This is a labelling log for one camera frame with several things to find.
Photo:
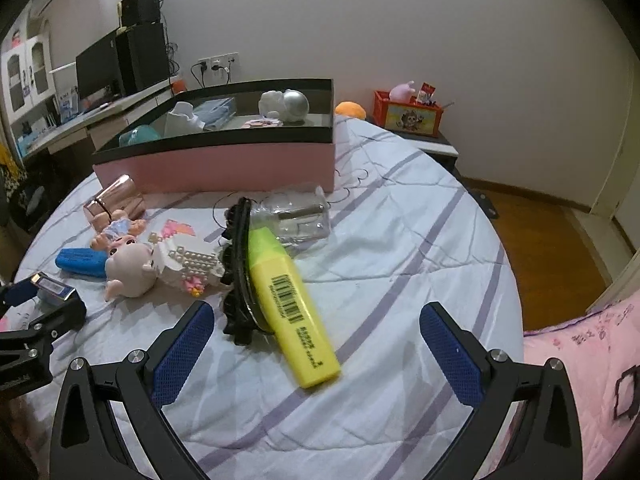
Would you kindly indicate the black computer monitor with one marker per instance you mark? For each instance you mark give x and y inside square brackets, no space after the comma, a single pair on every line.
[97,67]

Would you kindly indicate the pink white brick figure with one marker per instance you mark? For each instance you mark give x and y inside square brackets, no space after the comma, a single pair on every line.
[192,265]

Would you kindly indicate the black speaker box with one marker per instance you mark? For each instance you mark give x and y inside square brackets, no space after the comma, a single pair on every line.
[141,9]

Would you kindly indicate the striped white bedspread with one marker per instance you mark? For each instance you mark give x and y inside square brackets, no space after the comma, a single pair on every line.
[390,270]

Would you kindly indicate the black speakers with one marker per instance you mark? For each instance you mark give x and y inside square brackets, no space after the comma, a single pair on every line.
[145,57]

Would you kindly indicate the blue ridged plastic case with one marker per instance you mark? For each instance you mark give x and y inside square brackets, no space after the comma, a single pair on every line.
[80,261]

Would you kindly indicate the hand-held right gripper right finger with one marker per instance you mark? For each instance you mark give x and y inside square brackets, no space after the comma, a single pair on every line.
[450,355]

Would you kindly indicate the blue white book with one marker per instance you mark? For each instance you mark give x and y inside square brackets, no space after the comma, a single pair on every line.
[69,104]

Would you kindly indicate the white wall outlet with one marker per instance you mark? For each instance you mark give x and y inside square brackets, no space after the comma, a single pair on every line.
[219,62]

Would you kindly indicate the small blue grey box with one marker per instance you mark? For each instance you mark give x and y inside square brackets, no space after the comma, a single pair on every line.
[52,287]

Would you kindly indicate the low black white cabinet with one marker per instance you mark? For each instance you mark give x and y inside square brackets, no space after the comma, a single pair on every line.
[435,147]

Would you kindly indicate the yellow highlighter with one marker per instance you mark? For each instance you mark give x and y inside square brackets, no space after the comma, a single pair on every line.
[292,305]

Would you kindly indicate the pink plush toy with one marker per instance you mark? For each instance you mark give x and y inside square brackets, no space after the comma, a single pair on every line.
[404,91]

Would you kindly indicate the clear plastic bag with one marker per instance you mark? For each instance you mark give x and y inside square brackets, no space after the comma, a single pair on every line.
[295,217]

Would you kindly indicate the white lamp bar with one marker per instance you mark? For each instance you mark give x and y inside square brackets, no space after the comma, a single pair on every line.
[62,67]

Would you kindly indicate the clear plastic case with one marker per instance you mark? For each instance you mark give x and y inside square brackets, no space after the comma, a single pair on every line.
[216,111]

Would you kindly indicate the white glass door cabinet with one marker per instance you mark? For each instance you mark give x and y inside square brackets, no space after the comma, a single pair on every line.
[25,75]

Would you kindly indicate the red white packet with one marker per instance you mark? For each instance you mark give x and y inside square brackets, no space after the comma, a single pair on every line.
[428,94]

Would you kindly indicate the orange plush toy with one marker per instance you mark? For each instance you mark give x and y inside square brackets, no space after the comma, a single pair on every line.
[351,110]

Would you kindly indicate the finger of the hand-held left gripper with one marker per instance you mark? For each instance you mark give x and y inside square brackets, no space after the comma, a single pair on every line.
[17,295]
[62,317]

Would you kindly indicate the pink blanket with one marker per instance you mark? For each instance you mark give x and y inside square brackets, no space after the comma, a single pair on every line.
[580,385]

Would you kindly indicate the white wardrobe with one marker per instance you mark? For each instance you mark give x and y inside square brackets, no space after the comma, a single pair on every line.
[617,160]

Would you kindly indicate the white round gadget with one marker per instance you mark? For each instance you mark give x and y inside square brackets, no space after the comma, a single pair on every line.
[181,120]

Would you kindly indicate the white desk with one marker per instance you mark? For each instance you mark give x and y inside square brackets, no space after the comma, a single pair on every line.
[100,122]

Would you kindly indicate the white astronaut figure silver helmet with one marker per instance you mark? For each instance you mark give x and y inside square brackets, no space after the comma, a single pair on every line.
[285,105]

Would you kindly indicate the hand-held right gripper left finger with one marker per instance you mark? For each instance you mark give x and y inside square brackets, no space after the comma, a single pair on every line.
[182,355]

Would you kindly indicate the red printed crate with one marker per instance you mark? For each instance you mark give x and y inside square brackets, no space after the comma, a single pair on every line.
[410,117]

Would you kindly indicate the black office chair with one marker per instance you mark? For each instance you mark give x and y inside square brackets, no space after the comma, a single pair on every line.
[17,195]

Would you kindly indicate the small teal container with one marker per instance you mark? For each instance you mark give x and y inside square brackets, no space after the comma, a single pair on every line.
[139,136]

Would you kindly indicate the pink storage box black rim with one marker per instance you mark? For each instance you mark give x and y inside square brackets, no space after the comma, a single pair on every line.
[225,167]

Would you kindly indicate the small doll blue dress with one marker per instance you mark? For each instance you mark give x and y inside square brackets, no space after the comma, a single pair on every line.
[132,270]

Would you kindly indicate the black toothed hair clip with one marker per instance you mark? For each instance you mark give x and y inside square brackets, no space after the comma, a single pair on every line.
[237,280]

